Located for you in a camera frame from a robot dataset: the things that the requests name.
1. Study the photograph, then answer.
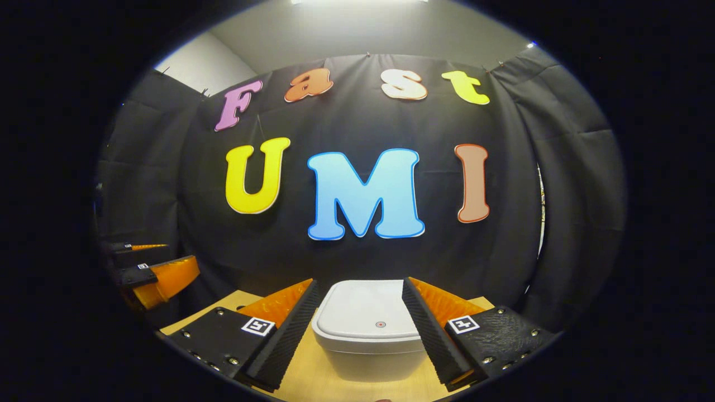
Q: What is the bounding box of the black backdrop cloth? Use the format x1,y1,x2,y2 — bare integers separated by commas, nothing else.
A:
95,53,626,336

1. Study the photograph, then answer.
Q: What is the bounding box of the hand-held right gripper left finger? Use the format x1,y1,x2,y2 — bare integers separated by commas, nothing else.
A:
162,277,322,392

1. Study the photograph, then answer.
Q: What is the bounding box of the wooden desktop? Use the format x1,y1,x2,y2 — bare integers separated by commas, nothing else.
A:
159,289,498,402

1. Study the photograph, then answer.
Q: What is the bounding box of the white desktop garbage bin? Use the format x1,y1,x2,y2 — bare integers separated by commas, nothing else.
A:
311,279,428,384

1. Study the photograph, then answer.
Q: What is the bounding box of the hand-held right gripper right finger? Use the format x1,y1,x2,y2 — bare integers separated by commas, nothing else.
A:
402,276,560,392

